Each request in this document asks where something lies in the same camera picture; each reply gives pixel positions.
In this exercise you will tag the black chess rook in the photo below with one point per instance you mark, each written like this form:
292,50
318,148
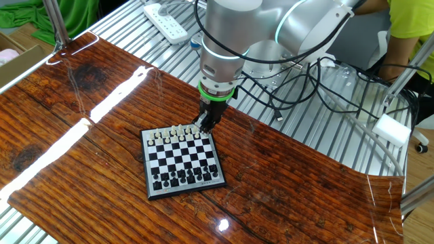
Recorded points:
157,185
214,175

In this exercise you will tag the black chess pawn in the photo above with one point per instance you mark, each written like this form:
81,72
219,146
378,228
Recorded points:
180,173
204,169
164,176
172,175
188,172
212,168
196,171
156,177

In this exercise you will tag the black chess bishop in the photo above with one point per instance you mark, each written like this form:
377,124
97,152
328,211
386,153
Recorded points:
198,178
174,182

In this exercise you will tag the aluminium frame post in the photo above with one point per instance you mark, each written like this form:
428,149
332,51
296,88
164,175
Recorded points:
418,196
57,23
408,72

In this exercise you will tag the black chess knight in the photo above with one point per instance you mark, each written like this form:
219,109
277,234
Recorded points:
206,176
165,184

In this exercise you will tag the white chess bishop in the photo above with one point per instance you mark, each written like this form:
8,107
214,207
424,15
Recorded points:
165,132
187,129

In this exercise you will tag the black white chessboard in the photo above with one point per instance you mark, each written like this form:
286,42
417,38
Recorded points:
179,157

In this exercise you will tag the clear plastic bag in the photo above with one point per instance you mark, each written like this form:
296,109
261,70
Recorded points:
339,79

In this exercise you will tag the green cloth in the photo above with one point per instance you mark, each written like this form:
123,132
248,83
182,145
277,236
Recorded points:
81,17

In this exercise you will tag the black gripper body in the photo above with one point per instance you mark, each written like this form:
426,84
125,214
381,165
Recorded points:
213,109

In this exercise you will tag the white chess rook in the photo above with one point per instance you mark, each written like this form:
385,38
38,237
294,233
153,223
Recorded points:
151,134

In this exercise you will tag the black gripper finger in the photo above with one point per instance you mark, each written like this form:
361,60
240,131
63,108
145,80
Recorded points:
213,126
200,122

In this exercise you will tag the white adapter box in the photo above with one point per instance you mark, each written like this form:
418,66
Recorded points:
391,130

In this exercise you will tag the white power strip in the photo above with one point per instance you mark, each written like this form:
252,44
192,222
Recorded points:
166,23

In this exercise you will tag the aluminium frame rail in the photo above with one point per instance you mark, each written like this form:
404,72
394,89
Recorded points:
27,74

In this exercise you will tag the black chess queen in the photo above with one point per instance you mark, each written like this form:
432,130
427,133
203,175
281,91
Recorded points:
190,179

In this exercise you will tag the brown cardboard box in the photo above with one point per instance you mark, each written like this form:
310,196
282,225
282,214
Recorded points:
25,62

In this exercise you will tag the white chess knight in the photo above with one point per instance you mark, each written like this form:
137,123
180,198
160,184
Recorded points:
194,128
158,133

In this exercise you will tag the person in black shorts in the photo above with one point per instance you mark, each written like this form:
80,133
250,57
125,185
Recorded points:
410,17

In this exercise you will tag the silver robot mounting plate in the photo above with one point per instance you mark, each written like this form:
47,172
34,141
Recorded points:
271,76

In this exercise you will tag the white office chair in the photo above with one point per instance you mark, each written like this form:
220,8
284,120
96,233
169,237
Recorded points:
382,47

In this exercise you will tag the bare person forearm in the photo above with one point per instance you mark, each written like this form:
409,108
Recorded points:
396,57

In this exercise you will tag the white chess queen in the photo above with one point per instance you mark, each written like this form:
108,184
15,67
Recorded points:
180,130

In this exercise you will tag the pink cloth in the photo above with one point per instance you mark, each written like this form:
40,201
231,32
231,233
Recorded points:
8,57

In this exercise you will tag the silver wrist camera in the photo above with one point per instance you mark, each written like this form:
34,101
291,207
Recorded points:
196,42

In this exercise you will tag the black chess king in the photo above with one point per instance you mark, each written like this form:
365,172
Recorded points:
182,180

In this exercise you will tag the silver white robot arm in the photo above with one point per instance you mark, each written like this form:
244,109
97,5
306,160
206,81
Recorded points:
230,40

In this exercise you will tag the white chess king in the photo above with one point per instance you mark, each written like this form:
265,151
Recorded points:
173,131

